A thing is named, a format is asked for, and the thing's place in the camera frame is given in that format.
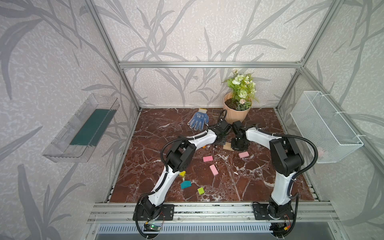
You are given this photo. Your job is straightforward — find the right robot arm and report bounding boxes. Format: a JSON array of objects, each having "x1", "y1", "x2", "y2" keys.
[{"x1": 231, "y1": 121, "x2": 318, "y2": 220}]

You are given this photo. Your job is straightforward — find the green cube block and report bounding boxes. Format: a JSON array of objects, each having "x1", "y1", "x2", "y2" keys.
[{"x1": 198, "y1": 187, "x2": 205, "y2": 195}]

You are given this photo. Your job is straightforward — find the pink long block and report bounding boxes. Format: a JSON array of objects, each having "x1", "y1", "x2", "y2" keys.
[{"x1": 210, "y1": 165, "x2": 219, "y2": 176}]

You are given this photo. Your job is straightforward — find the teal block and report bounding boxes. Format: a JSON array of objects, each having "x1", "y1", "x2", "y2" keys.
[{"x1": 180, "y1": 181, "x2": 192, "y2": 190}]

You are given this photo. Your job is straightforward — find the green circuit board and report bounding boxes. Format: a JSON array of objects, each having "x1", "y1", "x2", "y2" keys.
[{"x1": 144, "y1": 223, "x2": 162, "y2": 232}]

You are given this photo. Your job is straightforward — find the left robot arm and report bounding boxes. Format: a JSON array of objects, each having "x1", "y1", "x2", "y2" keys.
[{"x1": 133, "y1": 110, "x2": 231, "y2": 222}]

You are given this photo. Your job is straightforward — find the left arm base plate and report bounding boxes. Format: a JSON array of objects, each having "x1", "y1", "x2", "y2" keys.
[{"x1": 133, "y1": 204, "x2": 175, "y2": 221}]

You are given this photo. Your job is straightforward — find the blue dotted work glove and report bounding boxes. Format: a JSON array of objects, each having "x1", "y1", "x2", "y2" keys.
[{"x1": 188, "y1": 108, "x2": 209, "y2": 131}]

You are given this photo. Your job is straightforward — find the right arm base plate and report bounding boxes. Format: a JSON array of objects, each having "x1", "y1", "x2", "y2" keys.
[{"x1": 252, "y1": 202, "x2": 294, "y2": 220}]

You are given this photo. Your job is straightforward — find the brown slotted plastic scoop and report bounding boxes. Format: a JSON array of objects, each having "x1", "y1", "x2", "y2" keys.
[{"x1": 212, "y1": 109, "x2": 223, "y2": 118}]

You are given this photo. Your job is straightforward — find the natural wood block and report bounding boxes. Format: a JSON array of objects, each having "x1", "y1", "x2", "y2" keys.
[{"x1": 223, "y1": 142, "x2": 234, "y2": 151}]

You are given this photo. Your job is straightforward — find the clear plastic wall shelf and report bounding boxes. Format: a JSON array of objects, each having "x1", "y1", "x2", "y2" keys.
[{"x1": 43, "y1": 94, "x2": 120, "y2": 163}]

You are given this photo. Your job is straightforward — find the white wire mesh basket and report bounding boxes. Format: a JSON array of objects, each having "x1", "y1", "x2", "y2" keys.
[{"x1": 291, "y1": 91, "x2": 364, "y2": 164}]

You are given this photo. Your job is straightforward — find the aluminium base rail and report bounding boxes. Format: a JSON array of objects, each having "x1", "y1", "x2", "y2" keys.
[{"x1": 87, "y1": 202, "x2": 340, "y2": 224}]

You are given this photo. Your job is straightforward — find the flower pot with plant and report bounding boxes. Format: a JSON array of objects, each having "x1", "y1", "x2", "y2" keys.
[{"x1": 224, "y1": 70, "x2": 258, "y2": 124}]

